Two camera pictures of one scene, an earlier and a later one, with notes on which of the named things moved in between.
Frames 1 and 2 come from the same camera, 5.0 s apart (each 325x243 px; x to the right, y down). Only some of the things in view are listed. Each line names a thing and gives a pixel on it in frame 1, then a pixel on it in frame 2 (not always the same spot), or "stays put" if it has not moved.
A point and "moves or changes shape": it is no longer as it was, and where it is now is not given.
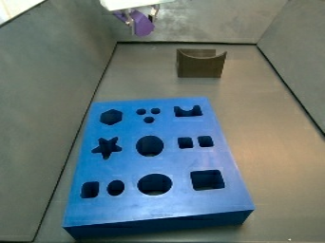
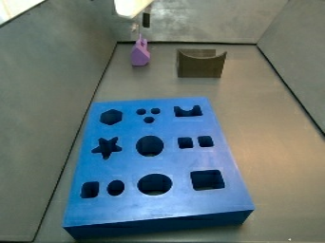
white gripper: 116,5 → 130,9
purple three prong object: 144,25 moves or changes shape
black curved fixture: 200,63 stays put
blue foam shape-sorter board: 153,171 stays put
